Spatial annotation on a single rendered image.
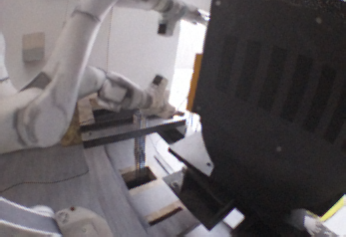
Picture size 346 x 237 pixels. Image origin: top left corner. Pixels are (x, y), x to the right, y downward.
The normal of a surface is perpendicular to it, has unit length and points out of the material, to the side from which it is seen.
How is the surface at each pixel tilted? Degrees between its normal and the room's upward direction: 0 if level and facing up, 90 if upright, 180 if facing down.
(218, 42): 90
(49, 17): 90
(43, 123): 92
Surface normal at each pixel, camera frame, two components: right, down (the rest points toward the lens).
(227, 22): -0.70, 0.20
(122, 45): 0.57, 0.41
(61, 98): 0.97, 0.10
